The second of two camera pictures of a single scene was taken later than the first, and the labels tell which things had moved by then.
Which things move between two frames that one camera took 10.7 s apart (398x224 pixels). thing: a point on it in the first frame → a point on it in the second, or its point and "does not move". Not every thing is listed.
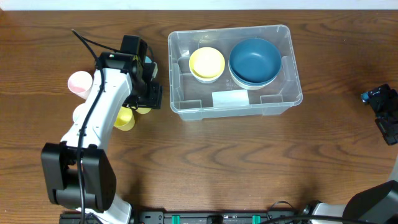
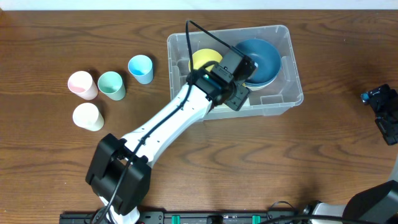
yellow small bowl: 206,64 does not move
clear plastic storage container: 233,73 does not move
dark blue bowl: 252,83 does not move
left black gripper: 150,99 → 237,99
